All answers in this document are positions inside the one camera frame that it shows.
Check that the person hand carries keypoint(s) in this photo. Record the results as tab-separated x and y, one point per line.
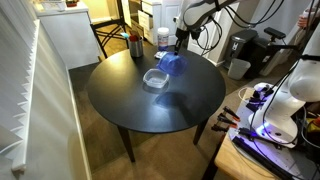
302	21

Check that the clear plastic bowl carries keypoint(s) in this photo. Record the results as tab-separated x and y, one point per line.
156	78

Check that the metal utensil cup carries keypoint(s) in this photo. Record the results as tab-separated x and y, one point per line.
136	48

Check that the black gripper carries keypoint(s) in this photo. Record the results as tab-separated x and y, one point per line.
181	35

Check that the small white waste bin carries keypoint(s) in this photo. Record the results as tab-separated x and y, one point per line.
238	68

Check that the black camera on stand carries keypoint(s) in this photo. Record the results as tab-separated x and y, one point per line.
275	33

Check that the black metal chair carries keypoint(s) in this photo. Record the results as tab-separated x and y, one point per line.
106	28

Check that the round black table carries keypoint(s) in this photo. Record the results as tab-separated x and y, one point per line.
133	96

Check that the white kitchen counter cabinet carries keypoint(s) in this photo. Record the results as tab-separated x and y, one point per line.
66	33

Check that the purple black control box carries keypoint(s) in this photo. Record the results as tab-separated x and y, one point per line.
255	103

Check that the white crumpled packet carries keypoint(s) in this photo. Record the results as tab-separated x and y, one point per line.
160	55

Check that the grey metal base plate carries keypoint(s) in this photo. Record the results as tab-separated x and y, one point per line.
276	156

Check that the blue plastic lid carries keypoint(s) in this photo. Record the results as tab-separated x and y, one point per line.
171	63

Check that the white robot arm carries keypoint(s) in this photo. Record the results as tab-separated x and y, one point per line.
300	80

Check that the white drawer cabinet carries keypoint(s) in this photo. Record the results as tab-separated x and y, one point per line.
148	20

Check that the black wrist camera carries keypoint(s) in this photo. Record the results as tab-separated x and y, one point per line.
196	33

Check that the blue utensil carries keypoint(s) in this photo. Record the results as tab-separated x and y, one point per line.
125	34

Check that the black orange bar clamp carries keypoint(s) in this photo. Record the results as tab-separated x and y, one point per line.
219	128
226	120
231	113

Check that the white robot device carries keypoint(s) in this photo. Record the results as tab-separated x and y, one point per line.
233	160

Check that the white wipes canister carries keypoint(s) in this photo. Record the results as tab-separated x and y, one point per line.
163	39

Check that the black trash can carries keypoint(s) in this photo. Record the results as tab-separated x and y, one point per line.
238	43

